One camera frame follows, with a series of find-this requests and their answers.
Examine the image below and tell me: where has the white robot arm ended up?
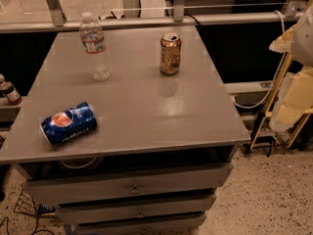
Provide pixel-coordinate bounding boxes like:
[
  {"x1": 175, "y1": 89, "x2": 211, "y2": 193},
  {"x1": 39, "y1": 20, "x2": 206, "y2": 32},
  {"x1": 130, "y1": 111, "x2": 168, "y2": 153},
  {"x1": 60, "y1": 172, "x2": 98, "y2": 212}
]
[{"x1": 291, "y1": 5, "x2": 313, "y2": 67}]

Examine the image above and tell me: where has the top grey drawer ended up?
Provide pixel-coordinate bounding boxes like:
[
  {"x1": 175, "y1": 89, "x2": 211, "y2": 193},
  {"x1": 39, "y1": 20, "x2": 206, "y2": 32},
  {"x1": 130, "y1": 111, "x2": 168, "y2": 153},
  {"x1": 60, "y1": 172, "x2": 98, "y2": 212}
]
[{"x1": 23, "y1": 163, "x2": 233, "y2": 205}]

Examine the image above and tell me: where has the clear plastic water bottle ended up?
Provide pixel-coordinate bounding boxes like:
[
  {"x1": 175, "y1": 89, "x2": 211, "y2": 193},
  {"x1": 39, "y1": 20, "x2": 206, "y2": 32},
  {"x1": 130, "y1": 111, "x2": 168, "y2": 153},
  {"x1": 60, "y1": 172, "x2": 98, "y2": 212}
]
[{"x1": 79, "y1": 12, "x2": 111, "y2": 81}]

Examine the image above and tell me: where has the blue pepsi can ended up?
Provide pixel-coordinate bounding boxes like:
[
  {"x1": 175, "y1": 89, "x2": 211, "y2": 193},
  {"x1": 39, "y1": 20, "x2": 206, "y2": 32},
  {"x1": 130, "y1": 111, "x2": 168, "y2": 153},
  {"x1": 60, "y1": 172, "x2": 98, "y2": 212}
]
[{"x1": 40, "y1": 102, "x2": 97, "y2": 144}]

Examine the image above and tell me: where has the gold soda can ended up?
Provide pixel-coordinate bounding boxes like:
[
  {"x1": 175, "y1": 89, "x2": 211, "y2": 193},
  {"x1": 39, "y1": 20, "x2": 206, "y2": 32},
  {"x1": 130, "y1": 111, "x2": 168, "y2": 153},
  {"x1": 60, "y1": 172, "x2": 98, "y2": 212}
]
[{"x1": 160, "y1": 32, "x2": 181, "y2": 75}]

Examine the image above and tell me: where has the small brown medicine bottle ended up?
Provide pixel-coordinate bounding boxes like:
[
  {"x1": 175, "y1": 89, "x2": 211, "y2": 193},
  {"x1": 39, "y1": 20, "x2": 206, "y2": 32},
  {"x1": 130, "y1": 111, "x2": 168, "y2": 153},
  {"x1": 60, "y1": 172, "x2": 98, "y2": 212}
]
[{"x1": 0, "y1": 74, "x2": 22, "y2": 105}]

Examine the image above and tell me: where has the middle grey drawer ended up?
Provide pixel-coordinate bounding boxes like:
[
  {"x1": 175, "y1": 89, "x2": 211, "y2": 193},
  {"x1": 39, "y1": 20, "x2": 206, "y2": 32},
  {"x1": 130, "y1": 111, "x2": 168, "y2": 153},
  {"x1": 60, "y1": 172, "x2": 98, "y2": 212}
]
[{"x1": 57, "y1": 194, "x2": 216, "y2": 224}]

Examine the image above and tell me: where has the bottom grey drawer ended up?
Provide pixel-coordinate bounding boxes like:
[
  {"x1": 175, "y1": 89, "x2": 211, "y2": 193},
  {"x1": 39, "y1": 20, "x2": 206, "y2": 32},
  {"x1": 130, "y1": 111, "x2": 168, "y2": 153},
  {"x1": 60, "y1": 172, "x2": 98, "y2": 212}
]
[{"x1": 76, "y1": 212, "x2": 205, "y2": 235}]

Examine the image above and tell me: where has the grey drawer cabinet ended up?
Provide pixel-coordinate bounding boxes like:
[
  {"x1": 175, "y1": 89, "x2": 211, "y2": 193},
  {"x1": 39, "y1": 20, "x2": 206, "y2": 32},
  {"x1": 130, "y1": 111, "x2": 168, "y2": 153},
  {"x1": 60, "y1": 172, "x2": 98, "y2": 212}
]
[{"x1": 0, "y1": 25, "x2": 251, "y2": 235}]

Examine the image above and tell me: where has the white bowl in drawer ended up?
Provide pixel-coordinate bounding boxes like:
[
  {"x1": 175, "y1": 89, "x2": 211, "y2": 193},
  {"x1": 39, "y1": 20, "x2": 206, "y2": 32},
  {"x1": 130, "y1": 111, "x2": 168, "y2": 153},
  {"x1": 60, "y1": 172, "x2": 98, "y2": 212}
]
[{"x1": 59, "y1": 157, "x2": 103, "y2": 171}]

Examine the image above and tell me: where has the black wire basket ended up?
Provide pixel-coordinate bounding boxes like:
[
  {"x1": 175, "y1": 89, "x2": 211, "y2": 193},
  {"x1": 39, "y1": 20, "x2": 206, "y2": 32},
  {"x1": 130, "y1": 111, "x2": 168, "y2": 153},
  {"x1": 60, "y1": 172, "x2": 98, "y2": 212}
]
[{"x1": 14, "y1": 190, "x2": 39, "y2": 217}]

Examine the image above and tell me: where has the white cable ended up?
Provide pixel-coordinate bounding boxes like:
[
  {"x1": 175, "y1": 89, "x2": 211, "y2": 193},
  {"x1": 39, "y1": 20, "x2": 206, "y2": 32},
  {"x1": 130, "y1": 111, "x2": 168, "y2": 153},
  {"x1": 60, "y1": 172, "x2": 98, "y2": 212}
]
[{"x1": 233, "y1": 10, "x2": 288, "y2": 110}]

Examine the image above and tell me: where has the grey metal railing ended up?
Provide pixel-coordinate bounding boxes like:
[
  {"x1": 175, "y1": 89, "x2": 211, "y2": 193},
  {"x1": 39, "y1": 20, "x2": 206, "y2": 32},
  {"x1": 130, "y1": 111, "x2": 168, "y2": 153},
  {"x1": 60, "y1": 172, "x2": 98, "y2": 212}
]
[{"x1": 0, "y1": 0, "x2": 312, "y2": 33}]

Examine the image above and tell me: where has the grey drawer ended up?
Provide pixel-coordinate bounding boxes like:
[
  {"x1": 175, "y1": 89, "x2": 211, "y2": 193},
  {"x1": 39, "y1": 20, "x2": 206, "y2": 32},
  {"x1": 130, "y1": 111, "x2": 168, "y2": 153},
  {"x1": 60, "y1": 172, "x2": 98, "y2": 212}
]
[
  {"x1": 76, "y1": 212, "x2": 205, "y2": 235},
  {"x1": 57, "y1": 194, "x2": 216, "y2": 224},
  {"x1": 23, "y1": 163, "x2": 233, "y2": 205}
]

